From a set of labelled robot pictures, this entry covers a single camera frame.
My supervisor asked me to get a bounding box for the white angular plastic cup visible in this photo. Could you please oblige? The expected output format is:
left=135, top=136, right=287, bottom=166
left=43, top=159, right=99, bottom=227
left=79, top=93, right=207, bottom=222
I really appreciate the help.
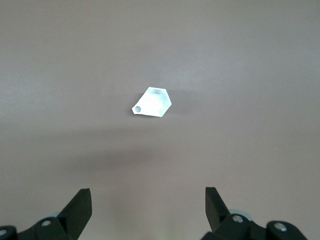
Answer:
left=131, top=86, right=173, bottom=118

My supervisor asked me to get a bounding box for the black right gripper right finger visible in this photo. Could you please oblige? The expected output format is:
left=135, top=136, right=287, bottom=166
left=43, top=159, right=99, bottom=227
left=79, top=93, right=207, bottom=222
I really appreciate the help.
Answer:
left=201, top=186, right=307, bottom=240

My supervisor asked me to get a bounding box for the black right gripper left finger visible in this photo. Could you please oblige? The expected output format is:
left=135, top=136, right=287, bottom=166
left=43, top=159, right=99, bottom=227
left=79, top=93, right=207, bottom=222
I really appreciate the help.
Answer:
left=0, top=188, right=93, bottom=240

